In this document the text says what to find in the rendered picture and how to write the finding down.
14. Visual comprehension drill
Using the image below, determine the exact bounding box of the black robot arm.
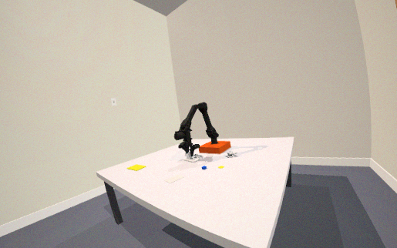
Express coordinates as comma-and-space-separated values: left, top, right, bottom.
174, 102, 219, 149

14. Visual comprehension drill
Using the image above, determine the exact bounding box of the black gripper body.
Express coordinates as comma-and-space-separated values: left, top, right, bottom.
183, 137, 200, 149

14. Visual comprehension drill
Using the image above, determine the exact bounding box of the yellow flat plate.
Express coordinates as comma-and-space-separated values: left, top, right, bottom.
127, 164, 146, 171

